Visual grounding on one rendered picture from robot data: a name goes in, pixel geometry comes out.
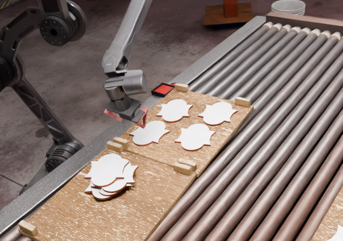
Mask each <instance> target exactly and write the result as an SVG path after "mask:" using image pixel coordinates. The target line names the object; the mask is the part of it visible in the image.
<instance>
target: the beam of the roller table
mask: <svg viewBox="0 0 343 241"><path fill-rule="evenodd" d="M265 23H266V17H264V16H255V17H254V18H253V19H252V20H250V21H249V22H248V23H246V24H245V25H244V26H242V27H241V28H240V29H238V30H237V31H236V32H235V33H233V34H232V35H231V36H229V37H228V38H227V39H225V40H224V41H223V42H221V43H220V44H219V45H217V46H216V47H215V48H213V49H212V50H211V51H210V52H208V53H207V54H206V55H204V56H203V57H202V58H200V59H199V60H198V61H196V62H195V63H194V64H193V65H191V66H190V67H189V68H187V69H186V70H184V71H183V72H182V73H180V74H179V75H178V76H176V77H175V78H174V79H172V80H171V81H170V82H168V84H171V83H178V84H185V85H188V86H189V85H191V84H192V83H193V82H194V81H196V80H197V79H198V78H199V77H201V76H202V75H203V74H204V73H205V72H207V71H208V70H209V69H210V68H212V67H213V66H215V65H216V64H217V63H218V62H220V61H221V59H223V58H224V57H226V56H227V55H228V54H229V53H231V52H232V51H233V50H234V49H236V48H237V47H238V46H239V45H240V44H242V43H243V42H244V41H245V40H247V39H248V38H249V37H250V36H252V35H253V34H254V33H255V32H257V31H258V30H259V29H260V28H261V27H262V26H263V25H264V24H265ZM162 99H163V98H162V97H159V96H156V95H152V96H150V97H149V98H148V99H146V100H145V101H144V102H142V103H141V106H140V108H137V109H136V111H135V115H136V114H137V113H138V111H139V110H141V109H142V108H143V106H145V107H148V109H149V110H151V109H152V108H153V107H154V106H155V105H156V104H157V103H158V102H160V101H161V100H162ZM133 125H134V123H133V122H132V121H130V120H126V119H122V120H121V122H120V121H117V122H116V123H115V124H113V125H112V126H111V127H110V128H108V129H107V130H106V131H104V132H103V133H102V134H100V135H99V136H98V137H96V138H95V139H94V140H92V141H91V142H90V143H88V144H87V145H86V146H84V147H83V148H81V149H80V150H79V151H78V152H76V153H75V154H74V155H72V156H71V157H70V158H68V159H67V160H66V161H65V162H63V163H62V164H61V165H59V166H58V167H57V168H55V169H54V170H53V171H51V172H50V173H49V174H47V175H46V176H45V177H43V178H42V179H41V180H39V181H38V182H37V183H36V184H34V185H33V186H32V187H30V188H29V189H28V190H26V191H25V192H24V193H22V194H21V195H20V196H19V197H17V198H16V199H15V200H13V201H12V202H11V203H9V204H8V205H7V206H5V207H4V208H3V209H1V210H0V238H1V237H2V236H4V235H5V234H6V233H7V232H9V231H10V230H11V229H12V228H13V227H15V226H16V225H17V224H18V223H19V222H20V221H22V220H23V219H25V218H26V217H27V216H28V215H29V214H31V213H32V212H33V211H34V210H36V209H37V208H38V207H39V206H41V205H42V204H43V203H44V202H46V201H47V200H48V199H49V198H51V197H52V196H53V195H54V194H56V193H57V192H58V191H59V190H60V189H62V188H63V187H64V186H65V185H66V184H67V183H68V182H69V181H70V180H71V179H73V178H74V177H75V176H76V175H77V174H78V173H79V172H80V171H81V170H82V169H83V168H85V167H86V166H87V165H88V164H89V163H90V162H91V161H92V160H93V159H94V158H95V157H96V156H98V155H99V154H100V153H101V152H102V151H103V150H104V149H105V148H106V147H107V142H108V141H111V142H114V141H113V138H115V137H118V138H119V137H120V136H121V135H123V134H124V133H125V132H126V131H127V130H128V129H129V128H130V127H131V126H133Z"/></svg>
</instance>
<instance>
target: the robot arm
mask: <svg viewBox="0 0 343 241"><path fill-rule="evenodd" d="M151 3H152V0H131V2H130V4H129V7H128V9H127V11H126V14H125V16H124V18H123V20H122V23H121V25H120V27H119V30H118V32H117V34H116V36H115V38H114V40H113V41H112V42H111V44H110V46H109V49H108V50H106V52H105V54H104V57H103V59H102V67H103V68H104V74H105V75H106V76H107V77H108V78H107V79H106V80H105V81H104V82H103V88H104V90H105V92H106V93H107V95H108V97H109V99H110V102H109V104H108V105H107V107H106V110H105V111H104V113H105V114H107V115H109V116H111V117H113V118H115V119H117V120H118V121H120V122H121V120H122V119H126V120H129V121H132V122H133V123H134V124H136V125H138V126H139V127H141V128H143V129H144V128H145V126H146V117H147V114H148V110H149V109H148V107H145V106H143V108H142V109H141V110H139V111H138V113H137V114H136V115H135V111H136V109H137V108H140V106H141V101H139V100H135V99H132V98H129V95H134V94H141V93H147V90H148V85H147V81H146V75H145V74H144V73H143V71H142V70H127V68H128V66H129V64H130V62H129V59H130V57H131V55H132V51H133V46H134V43H135V41H136V38H137V36H138V33H139V31H140V29H141V26H142V24H143V22H144V19H145V17H146V14H147V12H148V10H149V7H150V5H151ZM113 112H115V113H119V117H118V116H116V115H114V114H113ZM142 118H143V124H142V123H141V119H142Z"/></svg>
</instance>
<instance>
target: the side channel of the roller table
mask: <svg viewBox="0 0 343 241"><path fill-rule="evenodd" d="M268 22H272V23H273V24H274V25H276V24H277V23H280V24H281V25H282V26H285V25H291V27H292V28H293V27H295V26H299V27H301V29H304V28H310V29H311V31H313V30H315V29H319V30H320V31H321V33H322V32H324V31H326V30H328V31H330V32H331V34H334V33H335V32H340V33H341V34H342V37H343V21H340V20H332V19H325V18H317V17H310V16H302V15H295V14H287V13H280V12H272V11H271V12H270V13H269V14H267V15H266V23H268Z"/></svg>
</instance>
